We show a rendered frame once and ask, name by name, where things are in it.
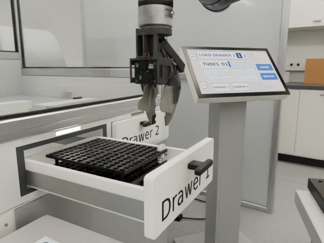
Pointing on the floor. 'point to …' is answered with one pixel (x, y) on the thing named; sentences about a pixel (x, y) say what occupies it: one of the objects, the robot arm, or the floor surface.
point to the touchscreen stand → (224, 176)
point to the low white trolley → (55, 233)
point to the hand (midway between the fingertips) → (160, 118)
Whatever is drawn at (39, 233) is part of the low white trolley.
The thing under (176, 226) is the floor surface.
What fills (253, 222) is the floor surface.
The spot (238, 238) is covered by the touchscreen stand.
